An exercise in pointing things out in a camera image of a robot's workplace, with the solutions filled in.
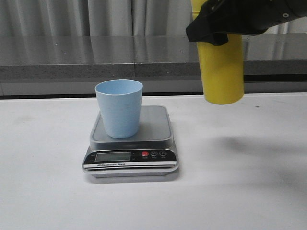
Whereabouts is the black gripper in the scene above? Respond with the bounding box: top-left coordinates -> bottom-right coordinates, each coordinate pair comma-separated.
186,0 -> 307,46

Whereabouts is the yellow squeeze bottle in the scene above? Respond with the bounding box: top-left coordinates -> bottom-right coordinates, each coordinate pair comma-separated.
196,0 -> 244,105

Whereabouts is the light blue plastic cup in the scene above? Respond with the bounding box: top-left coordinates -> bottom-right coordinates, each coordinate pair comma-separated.
95,79 -> 143,138

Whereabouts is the silver digital kitchen scale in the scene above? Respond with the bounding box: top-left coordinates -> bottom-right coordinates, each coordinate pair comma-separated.
82,105 -> 179,178

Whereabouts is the grey stone counter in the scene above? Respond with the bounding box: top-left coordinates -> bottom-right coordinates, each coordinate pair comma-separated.
0,34 -> 307,98

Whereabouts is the grey curtain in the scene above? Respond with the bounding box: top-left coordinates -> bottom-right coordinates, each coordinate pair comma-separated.
0,0 -> 307,37

